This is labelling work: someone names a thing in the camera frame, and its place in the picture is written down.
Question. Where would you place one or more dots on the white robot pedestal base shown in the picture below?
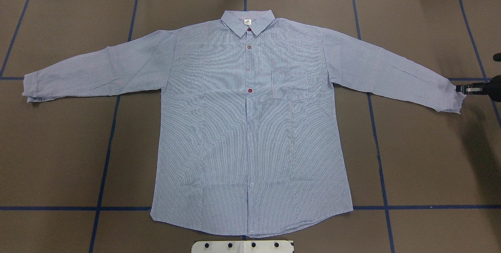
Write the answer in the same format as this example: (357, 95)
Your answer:
(244, 246)

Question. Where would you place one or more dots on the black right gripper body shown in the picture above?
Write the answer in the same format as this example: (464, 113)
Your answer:
(494, 88)

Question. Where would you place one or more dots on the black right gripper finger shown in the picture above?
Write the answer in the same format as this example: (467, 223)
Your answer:
(465, 89)

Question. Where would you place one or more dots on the light blue striped shirt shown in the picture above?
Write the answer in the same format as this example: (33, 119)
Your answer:
(249, 141)

